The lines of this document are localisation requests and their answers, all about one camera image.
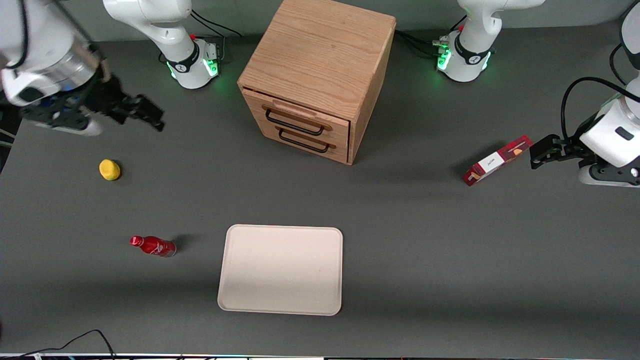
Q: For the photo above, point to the beige plastic tray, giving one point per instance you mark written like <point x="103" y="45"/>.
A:
<point x="285" y="270"/>

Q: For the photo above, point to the yellow lemon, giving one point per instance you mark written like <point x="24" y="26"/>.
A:
<point x="109" y="170"/>

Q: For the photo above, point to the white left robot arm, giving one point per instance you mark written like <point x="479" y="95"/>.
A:
<point x="470" y="55"/>

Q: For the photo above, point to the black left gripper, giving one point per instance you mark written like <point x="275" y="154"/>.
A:
<point x="571" y="145"/>

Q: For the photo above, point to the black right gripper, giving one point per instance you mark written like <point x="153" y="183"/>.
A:
<point x="106" y="96"/>

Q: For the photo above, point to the red drink bottle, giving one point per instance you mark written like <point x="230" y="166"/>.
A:
<point x="154" y="246"/>

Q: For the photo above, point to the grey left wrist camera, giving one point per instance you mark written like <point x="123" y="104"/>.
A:
<point x="600" y="180"/>

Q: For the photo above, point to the wooden drawer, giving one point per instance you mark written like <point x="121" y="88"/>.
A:
<point x="341" y="152"/>
<point x="252" y="101"/>

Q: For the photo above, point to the red tartan cookie box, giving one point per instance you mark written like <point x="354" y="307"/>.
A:
<point x="500" y="159"/>

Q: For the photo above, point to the wooden drawer cabinet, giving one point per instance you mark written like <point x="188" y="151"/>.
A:
<point x="320" y="50"/>

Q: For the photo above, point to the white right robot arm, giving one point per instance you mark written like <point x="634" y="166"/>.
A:
<point x="165" y="30"/>

